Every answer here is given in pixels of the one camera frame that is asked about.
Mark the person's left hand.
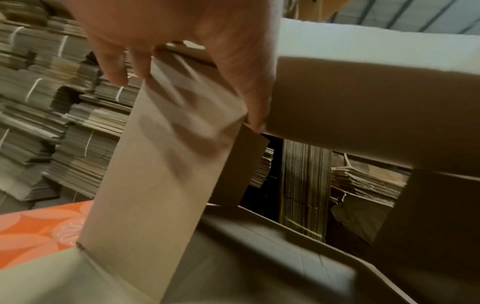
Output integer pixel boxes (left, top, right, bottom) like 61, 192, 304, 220
61, 0, 286, 134

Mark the large cardboard box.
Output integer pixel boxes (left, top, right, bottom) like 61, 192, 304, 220
0, 18, 480, 304

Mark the wall of cardboard stacks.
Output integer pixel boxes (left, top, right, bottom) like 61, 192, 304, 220
0, 0, 412, 245

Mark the yellow-tied cardboard bundle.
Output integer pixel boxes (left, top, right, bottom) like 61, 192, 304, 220
279, 139, 336, 241

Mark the red patterned table cloth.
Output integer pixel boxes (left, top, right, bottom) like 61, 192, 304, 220
0, 200, 96, 271

